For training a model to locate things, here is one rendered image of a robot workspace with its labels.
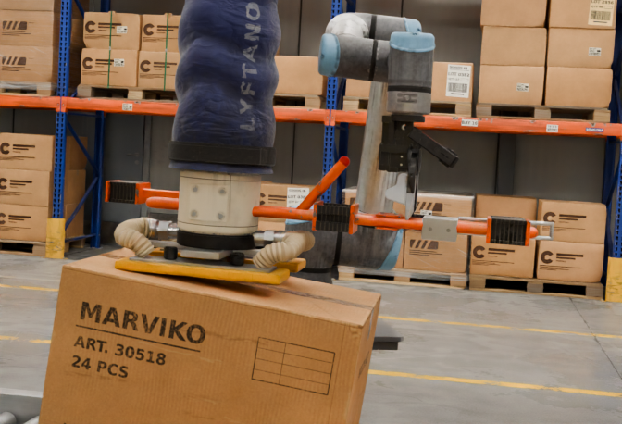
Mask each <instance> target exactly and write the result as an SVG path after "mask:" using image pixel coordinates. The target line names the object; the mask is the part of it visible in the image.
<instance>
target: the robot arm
mask: <svg viewBox="0 0 622 424"><path fill-rule="evenodd" d="M434 48H435V43H434V36H433V35H432V34H429V33H421V25H420V23H419V21H417V20H415V19H406V18H397V17H389V16H382V15H372V14H366V13H342V14H340V15H338V16H336V17H335V18H333V19H332V20H331V21H330V23H329V25H328V27H327V29H326V34H323V35H322V37H321V41H320V47H319V55H318V73H319V74H320V75H324V76H327V77H339V78H346V79H354V80H362V81H371V85H370V93H369V99H368V107H367V120H366V127H365V134H364V141H363V148H362V155H361V163H360V169H359V177H358V183H357V191H356V198H355V204H356V203H358V204H359V211H358V213H366V214H377V213H379V212H385V213H396V212H395V211H394V209H393V202H396V203H399V204H402V205H405V220H409V219H410V217H411V216H412V214H414V213H415V212H416V210H417V191H418V177H419V172H420V167H421V149H422V147H423V148H424V149H426V150H427V151H429V152H430V153H431V154H433V155H434V156H436V157H437V158H439V160H438V161H440V162H441V163H442V165H443V166H446V167H447V168H449V167H450V168H453V167H454V166H455V165H456V163H457V162H458V161H459V158H458V154H456V153H455V151H454V150H451V149H449V148H447V149H446V148H444V147H443V146H441V145H440V144H439V143H437V142H435V141H434V140H433V139H431V138H430V137H429V136H428V135H427V134H425V133H424V132H422V131H421V130H420V129H418V128H416V127H414V122H425V116H423V115H429V114H430V104H431V88H432V72H433V58H434ZM405 125H406V126H405ZM400 171H402V172H407V171H408V173H402V174H400V175H399V176H398V172H400ZM397 176H398V178H397ZM396 182H397V183H396ZM375 227H376V226H364V225H357V231H356V232H355V233H353V234H349V231H348V232H340V231H319V230H317V231H312V221H307V220H295V219H286V221H285V230H286V231H309V232H311V233H312V234H313V235H314V237H315V244H314V246H313V247H312V248H311V249H310V250H308V251H303V252H302V253H301V254H300V255H299V256H298V257H296V258H303V259H305V261H306V263H305V268H303V269H301V270H300V271H298V272H296V273H295V272H290V276H291V277H295V278H300V279H305V280H310V281H319V282H324V283H328V284H332V279H331V275H330V271H331V265H338V266H346V267H354V268H368V269H375V270H391V269H393V268H394V267H395V265H396V262H397V259H398V255H399V253H400V248H401V243H402V239H403V231H404V229H400V230H399V231H392V230H380V229H375Z"/></svg>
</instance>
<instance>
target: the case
mask: <svg viewBox="0 0 622 424"><path fill-rule="evenodd" d="M128 256H137V255H135V252H132V250H130V249H127V248H126V247H125V248H122V249H118V250H115V251H112V252H108V253H105V254H101V255H99V256H92V257H89V258H85V259H83V260H79V261H75V262H72V263H68V264H66V265H63V266H62V272H61V278H60V284H59V290H58V297H57V302H56V313H55V319H54V326H53V331H52V338H51V343H50V350H49V356H48V362H47V368H46V374H45V380H44V391H43V398H42V403H41V410H40V416H39V422H38V424H359V420H360V415H361V410H362V404H363V399H364V394H365V389H366V383H367V374H368V368H369V363H370V358H371V352H372V347H373V342H374V337H375V331H376V326H377V321H378V315H379V306H380V300H381V294H380V293H372V292H367V291H362V290H357V289H352V288H347V287H342V286H338V285H333V284H328V283H324V282H319V281H310V280H305V279H300V278H295V277H291V276H290V277H289V279H287V280H286V281H284V282H282V283H281V284H278V285H277V284H266V283H256V282H247V281H227V280H217V279H208V278H197V277H187V276H177V275H168V274H157V273H147V272H137V271H127V270H120V269H115V262H116V260H119V259H121V258H125V257H128Z"/></svg>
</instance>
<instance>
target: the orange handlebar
mask: <svg viewBox="0 0 622 424"><path fill-rule="evenodd" d="M179 195H180V192H179V191H167V190H155V189H143V198H148V199H147V200H146V202H145V203H146V205H147V206H148V207H150V208H159V209H170V210H179ZM252 214H253V216H254V217H261V218H284V219H295V220H307V221H312V220H313V209H309V210H301V209H295V207H283V206H261V205H259V206H254V208H253V210H252ZM402 215H403V214H398V213H385V212H379V213H377V214H366V213H357V214H355V219H354V224H355V225H364V226H376V227H375V229H380V230H392V231H399V230H400V229H410V230H422V227H423V222H422V220H423V218H412V217H410V219H409V220H405V217H402ZM456 230H457V233H466V234H477V235H486V234H487V223H482V222H471V221H459V220H458V223H457V227H456ZM538 234H539V233H538V230H537V229H536V228H534V227H530V239H533V238H536V237H537V236H538Z"/></svg>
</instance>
